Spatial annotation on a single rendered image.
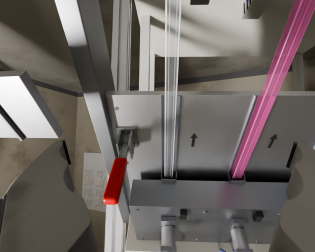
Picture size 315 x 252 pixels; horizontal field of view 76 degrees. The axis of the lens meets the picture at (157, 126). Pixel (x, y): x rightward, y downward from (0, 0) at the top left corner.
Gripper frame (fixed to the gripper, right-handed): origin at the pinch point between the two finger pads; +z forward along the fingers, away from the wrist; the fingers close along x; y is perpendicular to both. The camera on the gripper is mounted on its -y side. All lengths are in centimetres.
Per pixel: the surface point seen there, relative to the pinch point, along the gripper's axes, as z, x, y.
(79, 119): 348, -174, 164
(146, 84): 50, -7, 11
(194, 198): 11.4, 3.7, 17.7
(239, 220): 10.3, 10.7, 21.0
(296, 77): 79, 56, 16
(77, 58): 9.5, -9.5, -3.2
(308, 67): 238, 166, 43
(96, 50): 11.3, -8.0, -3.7
